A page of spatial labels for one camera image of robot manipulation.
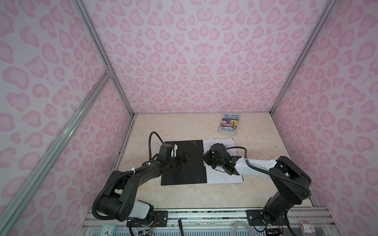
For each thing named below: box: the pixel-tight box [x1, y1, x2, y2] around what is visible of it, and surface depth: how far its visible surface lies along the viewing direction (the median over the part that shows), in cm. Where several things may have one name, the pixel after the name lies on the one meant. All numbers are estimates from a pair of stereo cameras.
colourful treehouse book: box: [217, 112, 241, 136], surface depth 112 cm
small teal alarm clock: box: [99, 224, 118, 236], surface depth 70 cm
